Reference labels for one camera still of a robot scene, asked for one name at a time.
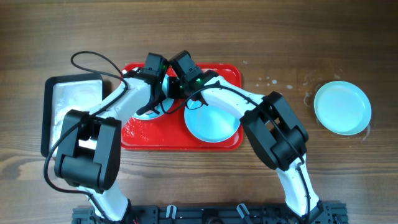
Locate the pale green plate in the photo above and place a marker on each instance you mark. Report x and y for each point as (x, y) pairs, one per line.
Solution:
(342, 108)

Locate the black tub of soapy water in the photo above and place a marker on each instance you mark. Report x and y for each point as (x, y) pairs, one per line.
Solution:
(62, 94)

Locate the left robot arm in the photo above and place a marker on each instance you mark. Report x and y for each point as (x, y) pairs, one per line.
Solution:
(88, 152)

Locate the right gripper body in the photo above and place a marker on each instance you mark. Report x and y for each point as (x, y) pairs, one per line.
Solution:
(174, 92)

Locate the red plastic tray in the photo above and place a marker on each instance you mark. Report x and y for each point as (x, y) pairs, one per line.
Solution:
(169, 132)

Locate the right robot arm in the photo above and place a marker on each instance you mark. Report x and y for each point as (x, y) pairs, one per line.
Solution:
(275, 133)

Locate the blue plate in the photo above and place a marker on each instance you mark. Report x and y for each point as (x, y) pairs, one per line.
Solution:
(167, 104)
(209, 123)

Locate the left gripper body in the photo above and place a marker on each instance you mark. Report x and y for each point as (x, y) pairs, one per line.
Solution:
(149, 106)

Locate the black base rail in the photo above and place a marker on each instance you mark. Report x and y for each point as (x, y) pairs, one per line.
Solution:
(324, 212)

